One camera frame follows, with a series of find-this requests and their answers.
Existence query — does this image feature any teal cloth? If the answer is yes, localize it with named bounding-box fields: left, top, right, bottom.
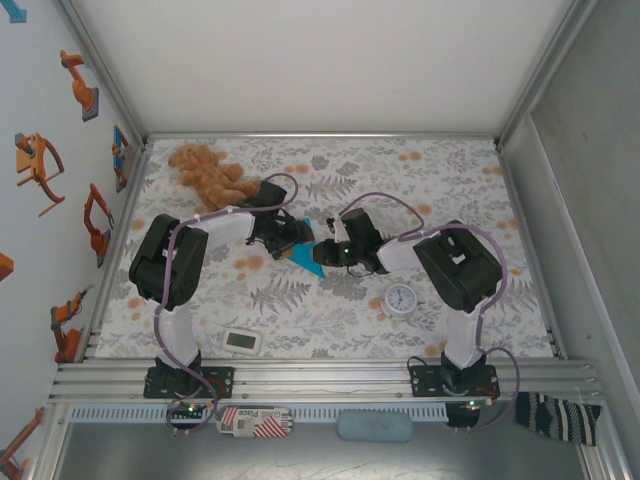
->
left=287, top=218, right=327, bottom=279

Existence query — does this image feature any floral tablecloth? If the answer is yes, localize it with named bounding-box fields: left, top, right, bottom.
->
left=94, top=137, right=557, bottom=360

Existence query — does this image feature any brown teddy bear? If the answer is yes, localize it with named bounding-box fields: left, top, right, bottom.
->
left=167, top=143, right=266, bottom=214

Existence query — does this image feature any white alarm clock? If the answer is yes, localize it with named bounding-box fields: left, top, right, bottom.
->
left=382, top=283, right=426, bottom=321

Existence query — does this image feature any white digital timer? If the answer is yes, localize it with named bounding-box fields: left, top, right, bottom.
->
left=221, top=328, right=264, bottom=357

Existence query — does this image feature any red white striped package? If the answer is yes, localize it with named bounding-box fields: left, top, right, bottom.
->
left=214, top=405, right=293, bottom=440

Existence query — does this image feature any grey blue sponge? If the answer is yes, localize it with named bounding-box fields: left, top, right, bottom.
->
left=336, top=409, right=414, bottom=444

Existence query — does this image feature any black white striped sock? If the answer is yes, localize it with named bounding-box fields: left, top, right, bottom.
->
left=514, top=392, right=604, bottom=448

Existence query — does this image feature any aluminium mounting rail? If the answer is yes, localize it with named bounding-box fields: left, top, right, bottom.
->
left=47, top=357, right=609, bottom=401

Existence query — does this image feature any aluminium enclosure frame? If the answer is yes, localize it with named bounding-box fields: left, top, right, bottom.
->
left=29, top=0, right=626, bottom=480

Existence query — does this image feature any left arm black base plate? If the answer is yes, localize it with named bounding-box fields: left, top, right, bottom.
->
left=143, top=366, right=236, bottom=400

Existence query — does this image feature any white slotted cable duct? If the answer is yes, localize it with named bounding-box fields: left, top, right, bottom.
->
left=67, top=404, right=449, bottom=422

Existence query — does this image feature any blue orange wall decal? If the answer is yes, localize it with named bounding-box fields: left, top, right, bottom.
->
left=112, top=124, right=134, bottom=194

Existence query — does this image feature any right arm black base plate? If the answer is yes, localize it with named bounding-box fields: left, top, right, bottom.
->
left=409, top=364, right=501, bottom=400

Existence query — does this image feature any orange claw wall decal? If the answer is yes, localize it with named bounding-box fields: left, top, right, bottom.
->
left=13, top=132, right=66, bottom=218

